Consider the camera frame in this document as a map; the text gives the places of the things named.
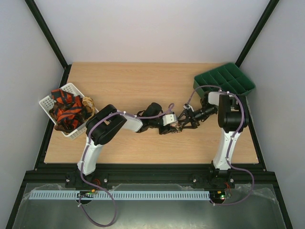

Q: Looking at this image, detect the floral patterned tie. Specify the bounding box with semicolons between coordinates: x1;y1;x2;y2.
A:
170;123;183;133

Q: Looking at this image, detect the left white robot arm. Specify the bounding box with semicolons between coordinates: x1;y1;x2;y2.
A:
77;103;178;176

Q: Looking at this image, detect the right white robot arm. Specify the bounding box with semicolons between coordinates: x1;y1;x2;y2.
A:
177;91;249;187

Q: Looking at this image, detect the green divided organizer tray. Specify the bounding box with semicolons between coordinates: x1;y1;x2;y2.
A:
193;63;255;98

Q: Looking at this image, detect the brown tan patterned tie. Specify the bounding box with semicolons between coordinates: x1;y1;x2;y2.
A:
82;96;95;118

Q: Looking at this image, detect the orange navy striped tie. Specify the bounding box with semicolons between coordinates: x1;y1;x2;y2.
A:
49;89;84;133

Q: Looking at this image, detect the white perforated plastic basket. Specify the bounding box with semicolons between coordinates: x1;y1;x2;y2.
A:
39;83;98;140

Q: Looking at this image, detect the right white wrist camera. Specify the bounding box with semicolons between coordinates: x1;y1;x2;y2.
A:
183;104;194;111

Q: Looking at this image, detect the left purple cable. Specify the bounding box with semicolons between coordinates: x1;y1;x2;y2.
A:
80;103;176;227

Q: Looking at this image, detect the purple cable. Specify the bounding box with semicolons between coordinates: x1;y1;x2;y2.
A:
80;103;176;227
184;85;254;207

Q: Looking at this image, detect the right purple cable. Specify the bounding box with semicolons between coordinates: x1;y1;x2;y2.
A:
184;85;254;207

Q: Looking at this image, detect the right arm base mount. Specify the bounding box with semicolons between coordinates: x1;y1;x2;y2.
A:
191;173;235;190

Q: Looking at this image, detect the white slotted cable duct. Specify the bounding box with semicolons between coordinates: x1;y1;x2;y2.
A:
29;190;210;201

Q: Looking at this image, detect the black aluminium frame rail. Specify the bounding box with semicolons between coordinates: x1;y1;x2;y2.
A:
21;164;279;189

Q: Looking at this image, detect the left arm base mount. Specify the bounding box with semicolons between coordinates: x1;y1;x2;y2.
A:
65;170;106;190

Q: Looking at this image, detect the right black frame post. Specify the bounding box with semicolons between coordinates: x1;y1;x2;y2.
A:
235;0;280;67

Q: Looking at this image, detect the black frame post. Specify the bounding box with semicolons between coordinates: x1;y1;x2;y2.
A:
235;0;280;67
24;0;70;70

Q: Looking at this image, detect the left black frame post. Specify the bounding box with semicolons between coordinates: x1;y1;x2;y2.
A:
24;0;70;70

